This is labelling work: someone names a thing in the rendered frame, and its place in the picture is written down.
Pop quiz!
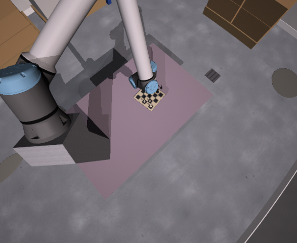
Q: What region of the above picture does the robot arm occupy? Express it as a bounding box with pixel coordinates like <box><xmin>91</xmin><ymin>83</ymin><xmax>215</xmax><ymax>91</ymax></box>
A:
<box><xmin>0</xmin><ymin>0</ymin><xmax>158</xmax><ymax>144</ymax></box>

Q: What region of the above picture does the black and cream chessboard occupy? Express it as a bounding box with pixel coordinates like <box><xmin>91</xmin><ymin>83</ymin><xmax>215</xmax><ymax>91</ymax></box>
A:
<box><xmin>134</xmin><ymin>89</ymin><xmax>165</xmax><ymax>111</ymax></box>

